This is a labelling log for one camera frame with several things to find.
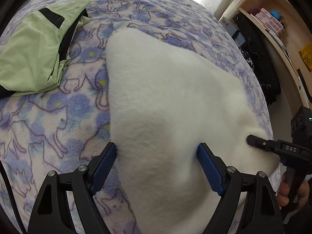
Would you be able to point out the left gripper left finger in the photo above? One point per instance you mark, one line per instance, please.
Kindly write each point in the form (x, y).
(51, 213)

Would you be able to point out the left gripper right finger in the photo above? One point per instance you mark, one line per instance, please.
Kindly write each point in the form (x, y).
(261, 213)

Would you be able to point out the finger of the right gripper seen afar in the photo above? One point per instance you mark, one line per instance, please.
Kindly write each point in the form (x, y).
(263, 144)

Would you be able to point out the cream fuzzy cardigan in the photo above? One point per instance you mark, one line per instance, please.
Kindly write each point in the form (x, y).
(163, 102)

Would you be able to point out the black white patterned clothing pile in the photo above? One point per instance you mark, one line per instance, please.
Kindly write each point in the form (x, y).
(257, 56)

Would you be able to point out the right hand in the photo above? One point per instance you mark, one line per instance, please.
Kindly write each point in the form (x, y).
(283, 191)

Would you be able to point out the purple cat print blanket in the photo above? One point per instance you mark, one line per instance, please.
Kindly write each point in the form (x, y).
(67, 126)

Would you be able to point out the wooden shelf unit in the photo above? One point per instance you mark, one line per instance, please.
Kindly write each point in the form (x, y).
(294, 75)

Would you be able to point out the cardboard box with label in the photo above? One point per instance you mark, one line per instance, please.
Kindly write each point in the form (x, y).
(233, 31)

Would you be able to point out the pink drawer boxes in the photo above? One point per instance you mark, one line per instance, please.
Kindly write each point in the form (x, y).
(269, 22)

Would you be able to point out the blue small box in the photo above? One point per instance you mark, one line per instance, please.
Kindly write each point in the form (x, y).
(277, 15)

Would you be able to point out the light green garment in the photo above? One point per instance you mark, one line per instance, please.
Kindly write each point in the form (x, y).
(35, 57)

